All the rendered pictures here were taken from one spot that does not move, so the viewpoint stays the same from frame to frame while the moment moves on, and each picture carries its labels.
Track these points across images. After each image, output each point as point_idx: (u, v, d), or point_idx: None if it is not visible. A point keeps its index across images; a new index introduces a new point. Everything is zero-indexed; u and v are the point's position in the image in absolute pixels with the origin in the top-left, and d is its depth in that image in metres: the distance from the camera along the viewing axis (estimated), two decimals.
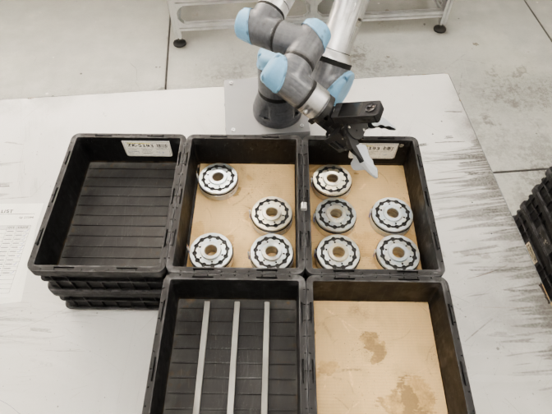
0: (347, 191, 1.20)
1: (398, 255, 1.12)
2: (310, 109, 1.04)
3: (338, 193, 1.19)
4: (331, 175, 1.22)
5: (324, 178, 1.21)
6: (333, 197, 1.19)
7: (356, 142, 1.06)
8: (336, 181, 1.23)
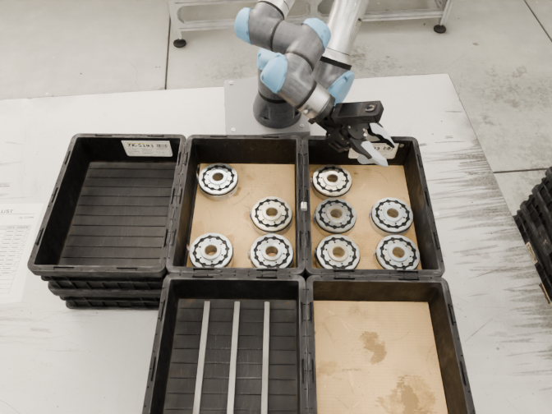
0: (347, 191, 1.20)
1: (398, 255, 1.12)
2: (310, 109, 1.04)
3: (338, 193, 1.19)
4: (331, 175, 1.22)
5: (324, 178, 1.21)
6: (333, 197, 1.19)
7: (360, 142, 1.07)
8: (336, 181, 1.23)
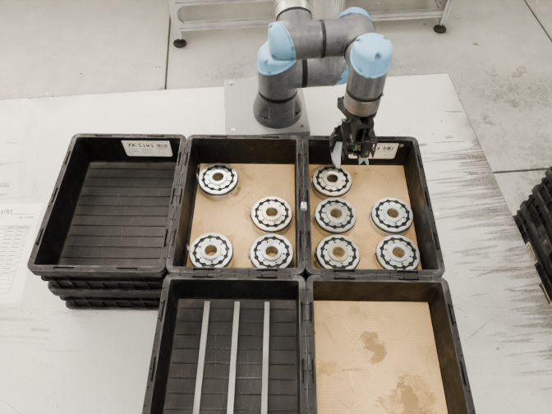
0: (347, 191, 1.20)
1: (398, 255, 1.12)
2: None
3: (338, 193, 1.19)
4: (331, 175, 1.22)
5: (324, 178, 1.21)
6: (333, 197, 1.19)
7: None
8: (336, 181, 1.23)
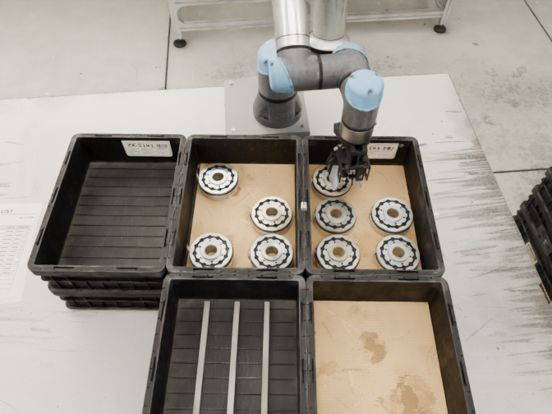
0: (347, 191, 1.20)
1: (398, 255, 1.12)
2: None
3: (338, 193, 1.19)
4: None
5: (324, 178, 1.21)
6: (333, 197, 1.19)
7: None
8: None
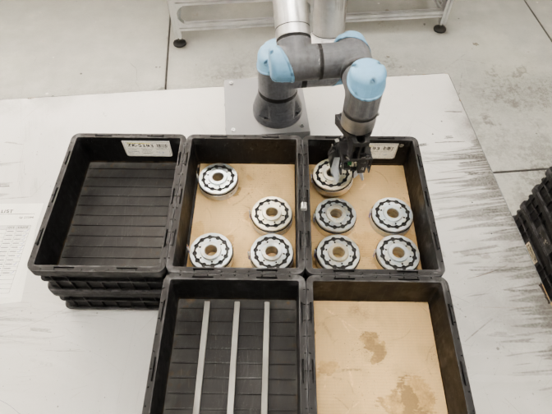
0: (348, 185, 1.18)
1: (398, 255, 1.12)
2: None
3: (338, 187, 1.17)
4: None
5: (324, 173, 1.19)
6: (333, 191, 1.18)
7: None
8: None
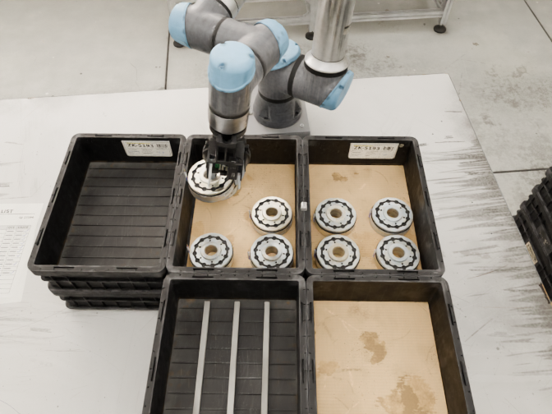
0: (225, 191, 1.02)
1: (398, 255, 1.12)
2: None
3: (211, 192, 1.01)
4: None
5: (200, 173, 1.03)
6: (205, 196, 1.01)
7: None
8: None
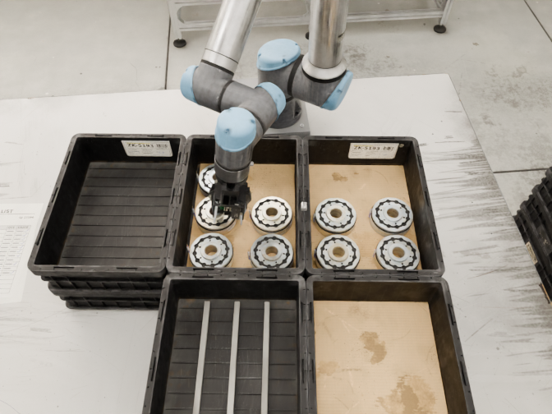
0: (228, 226, 1.14)
1: (398, 255, 1.12)
2: None
3: (216, 227, 1.13)
4: None
5: (206, 210, 1.15)
6: (211, 231, 1.14)
7: None
8: None
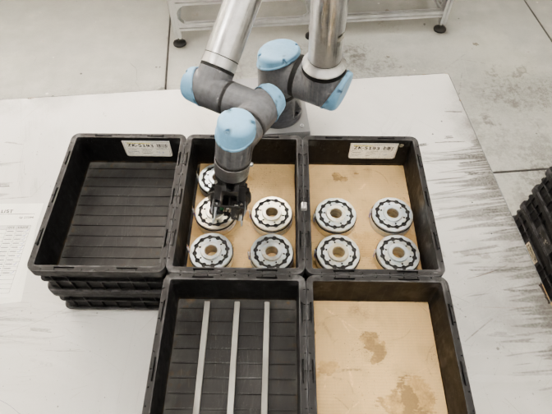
0: (228, 226, 1.14)
1: (398, 255, 1.12)
2: None
3: (216, 227, 1.13)
4: None
5: (206, 210, 1.15)
6: (211, 231, 1.14)
7: None
8: None
